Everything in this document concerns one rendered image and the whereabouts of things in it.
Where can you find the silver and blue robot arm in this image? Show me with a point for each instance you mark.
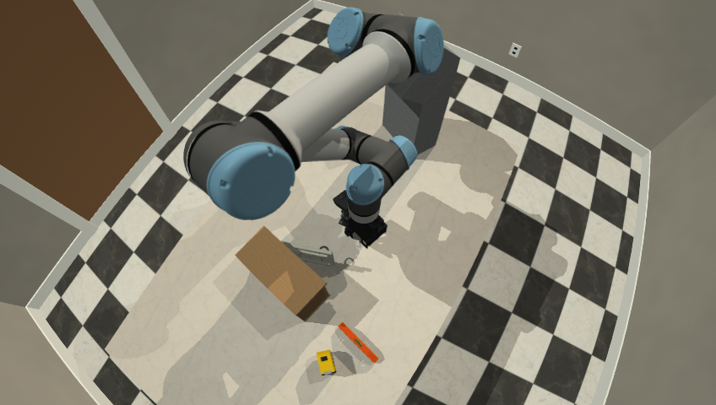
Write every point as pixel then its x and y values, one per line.
pixel 247 169

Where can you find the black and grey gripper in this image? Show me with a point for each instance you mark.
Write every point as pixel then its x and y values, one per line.
pixel 366 232

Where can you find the orange spirit level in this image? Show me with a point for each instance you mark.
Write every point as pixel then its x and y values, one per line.
pixel 358 343

